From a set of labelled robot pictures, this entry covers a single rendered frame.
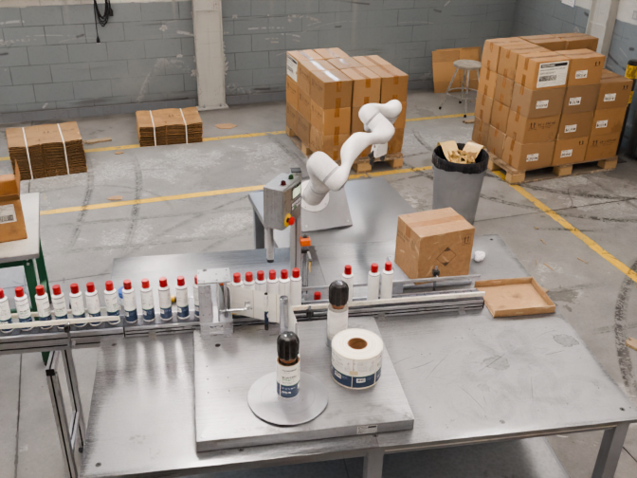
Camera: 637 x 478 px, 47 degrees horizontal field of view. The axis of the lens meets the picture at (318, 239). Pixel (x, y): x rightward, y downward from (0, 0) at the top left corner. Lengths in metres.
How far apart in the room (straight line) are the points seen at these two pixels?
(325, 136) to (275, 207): 3.63
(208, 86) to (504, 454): 5.99
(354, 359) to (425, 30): 6.91
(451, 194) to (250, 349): 3.08
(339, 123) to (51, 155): 2.62
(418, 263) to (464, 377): 0.70
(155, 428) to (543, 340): 1.70
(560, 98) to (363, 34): 3.01
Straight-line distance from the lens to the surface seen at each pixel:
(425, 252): 3.51
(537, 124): 6.81
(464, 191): 5.77
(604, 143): 7.39
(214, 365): 3.01
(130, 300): 3.23
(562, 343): 3.40
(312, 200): 4.02
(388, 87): 6.74
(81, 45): 8.37
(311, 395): 2.83
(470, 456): 3.64
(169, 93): 8.58
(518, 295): 3.66
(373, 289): 3.31
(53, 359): 3.33
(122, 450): 2.79
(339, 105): 6.60
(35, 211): 4.63
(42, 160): 7.04
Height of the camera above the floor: 2.75
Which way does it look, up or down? 29 degrees down
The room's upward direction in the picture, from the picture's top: 1 degrees clockwise
